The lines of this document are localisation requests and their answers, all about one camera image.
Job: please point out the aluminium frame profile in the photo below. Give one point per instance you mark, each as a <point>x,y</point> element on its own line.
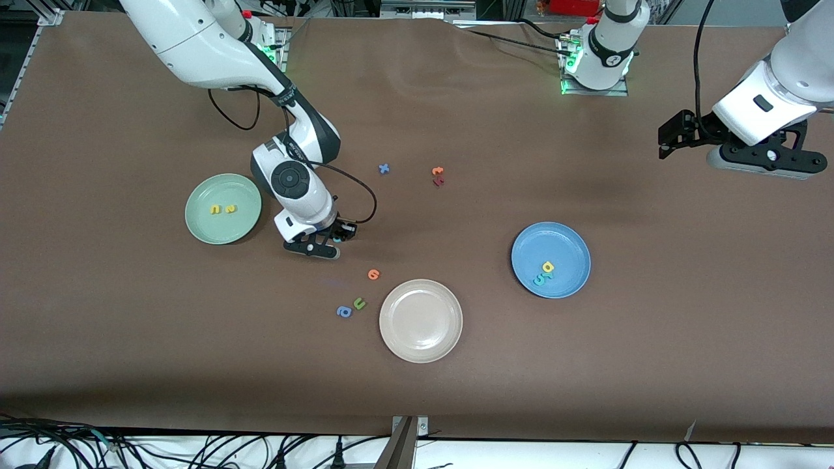
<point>26,65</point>

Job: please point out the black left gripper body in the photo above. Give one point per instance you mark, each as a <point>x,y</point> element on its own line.
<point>698,127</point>

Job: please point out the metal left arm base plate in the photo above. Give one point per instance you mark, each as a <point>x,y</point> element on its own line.
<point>619,92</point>

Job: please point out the grey metal background panel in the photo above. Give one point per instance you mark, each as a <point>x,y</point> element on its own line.
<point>427,8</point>

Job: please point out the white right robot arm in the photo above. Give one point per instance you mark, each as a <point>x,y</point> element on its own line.
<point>293,179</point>

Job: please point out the blue plate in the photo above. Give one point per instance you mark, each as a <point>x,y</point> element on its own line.
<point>560,251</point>

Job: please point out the metal table edge bracket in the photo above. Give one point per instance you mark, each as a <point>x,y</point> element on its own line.
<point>401,449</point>

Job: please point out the blue foam letter a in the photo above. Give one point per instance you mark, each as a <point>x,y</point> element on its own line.
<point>344,312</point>

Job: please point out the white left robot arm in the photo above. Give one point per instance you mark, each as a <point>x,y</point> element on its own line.
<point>609,39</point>

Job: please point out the red background object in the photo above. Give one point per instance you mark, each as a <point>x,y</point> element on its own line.
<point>573,6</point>

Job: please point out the beige plate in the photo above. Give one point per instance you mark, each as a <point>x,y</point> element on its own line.
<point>421,320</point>

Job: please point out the light green plate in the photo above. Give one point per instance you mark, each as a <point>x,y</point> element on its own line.
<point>223,228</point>

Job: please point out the brown table cover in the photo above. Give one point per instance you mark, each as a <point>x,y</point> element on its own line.
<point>651,358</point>

